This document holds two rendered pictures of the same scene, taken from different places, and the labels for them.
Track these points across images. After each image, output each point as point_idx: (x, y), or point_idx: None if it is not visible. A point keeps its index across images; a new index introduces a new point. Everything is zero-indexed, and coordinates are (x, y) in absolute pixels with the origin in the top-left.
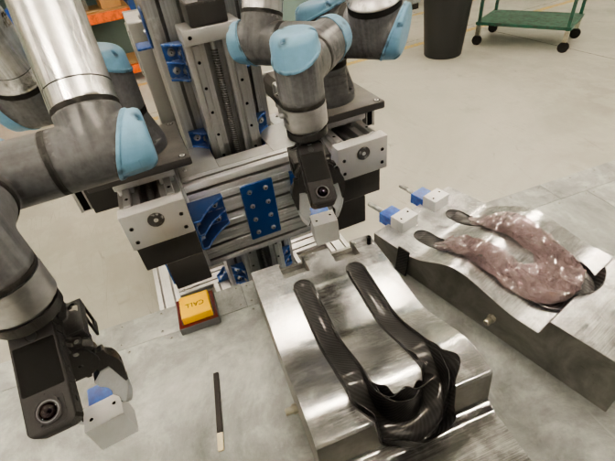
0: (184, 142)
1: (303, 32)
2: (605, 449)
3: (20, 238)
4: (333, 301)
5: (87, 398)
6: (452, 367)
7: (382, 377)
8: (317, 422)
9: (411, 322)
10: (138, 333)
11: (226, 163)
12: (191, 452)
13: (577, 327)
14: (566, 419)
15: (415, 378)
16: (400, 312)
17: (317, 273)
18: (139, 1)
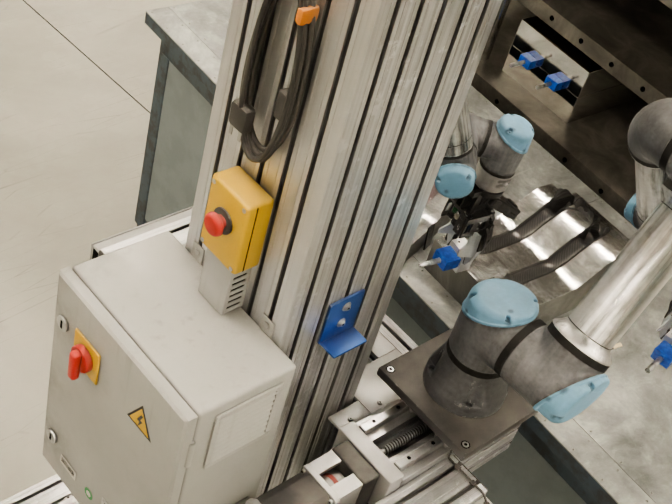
0: (286, 449)
1: (520, 118)
2: (526, 179)
3: None
4: (516, 262)
5: (638, 444)
6: (563, 194)
7: (580, 225)
8: (619, 251)
9: (520, 220)
10: (572, 431)
11: (385, 342)
12: (630, 361)
13: None
14: (516, 188)
15: (574, 211)
16: (508, 227)
17: (495, 271)
18: (380, 271)
